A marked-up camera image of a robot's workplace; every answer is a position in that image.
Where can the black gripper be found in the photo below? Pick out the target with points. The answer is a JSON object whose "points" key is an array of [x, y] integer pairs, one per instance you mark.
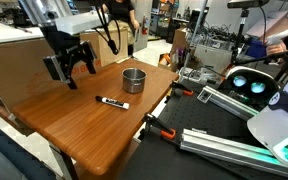
{"points": [[62, 41]]}

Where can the black white Expo marker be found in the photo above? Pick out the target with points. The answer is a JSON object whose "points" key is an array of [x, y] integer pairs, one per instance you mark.
{"points": [[114, 102]]}

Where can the white VR controller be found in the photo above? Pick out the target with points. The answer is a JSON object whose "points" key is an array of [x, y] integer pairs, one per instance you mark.
{"points": [[279, 36]]}

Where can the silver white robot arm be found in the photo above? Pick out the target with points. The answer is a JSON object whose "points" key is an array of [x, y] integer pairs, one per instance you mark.
{"points": [[37, 11]]}

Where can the small steel pot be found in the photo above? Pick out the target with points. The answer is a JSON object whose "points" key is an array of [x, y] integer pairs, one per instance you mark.
{"points": [[134, 81]]}

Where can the operator hand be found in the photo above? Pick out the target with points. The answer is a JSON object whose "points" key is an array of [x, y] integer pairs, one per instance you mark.
{"points": [[276, 48]]}

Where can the brown cardboard box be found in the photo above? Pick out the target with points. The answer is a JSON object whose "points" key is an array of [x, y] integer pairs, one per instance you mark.
{"points": [[107, 50]]}

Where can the large brown cardboard panel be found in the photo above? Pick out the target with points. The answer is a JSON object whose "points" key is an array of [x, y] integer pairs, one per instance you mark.
{"points": [[14, 70]]}

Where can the person in black shirt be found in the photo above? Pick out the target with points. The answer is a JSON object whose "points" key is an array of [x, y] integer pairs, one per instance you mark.
{"points": [[120, 11]]}

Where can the red fire extinguisher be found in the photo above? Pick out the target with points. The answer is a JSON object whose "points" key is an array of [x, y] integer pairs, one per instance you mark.
{"points": [[144, 25]]}

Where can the white countertop slab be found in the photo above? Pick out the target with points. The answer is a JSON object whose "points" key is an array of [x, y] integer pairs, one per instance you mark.
{"points": [[4, 33]]}

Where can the grey metal table leg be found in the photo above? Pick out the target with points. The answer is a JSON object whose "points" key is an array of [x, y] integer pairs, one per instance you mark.
{"points": [[65, 163]]}

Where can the orange black bar clamp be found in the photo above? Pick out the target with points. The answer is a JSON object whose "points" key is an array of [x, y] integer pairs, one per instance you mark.
{"points": [[181, 90], [160, 128]]}

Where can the black robot stand platform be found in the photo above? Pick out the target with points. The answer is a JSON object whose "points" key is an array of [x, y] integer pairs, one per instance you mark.
{"points": [[150, 163]]}

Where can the silver metal pole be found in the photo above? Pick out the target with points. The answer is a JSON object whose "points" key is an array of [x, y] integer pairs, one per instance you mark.
{"points": [[195, 36]]}

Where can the black perforated breadboard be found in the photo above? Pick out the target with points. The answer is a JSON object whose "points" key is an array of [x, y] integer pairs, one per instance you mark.
{"points": [[200, 115]]}

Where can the white storage bin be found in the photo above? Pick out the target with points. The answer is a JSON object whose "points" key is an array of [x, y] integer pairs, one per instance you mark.
{"points": [[212, 55]]}

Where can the white VR headset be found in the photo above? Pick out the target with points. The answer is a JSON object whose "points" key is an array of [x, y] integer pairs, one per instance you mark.
{"points": [[250, 85]]}

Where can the pinkish cardboard sheet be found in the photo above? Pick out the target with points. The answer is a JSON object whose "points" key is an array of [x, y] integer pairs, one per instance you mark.
{"points": [[274, 21]]}

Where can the aluminium extrusion rail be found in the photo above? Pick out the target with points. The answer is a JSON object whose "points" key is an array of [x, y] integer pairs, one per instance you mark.
{"points": [[227, 101], [224, 146]]}

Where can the black camera on stand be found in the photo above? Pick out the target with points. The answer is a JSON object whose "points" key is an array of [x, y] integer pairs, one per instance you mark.
{"points": [[240, 33]]}

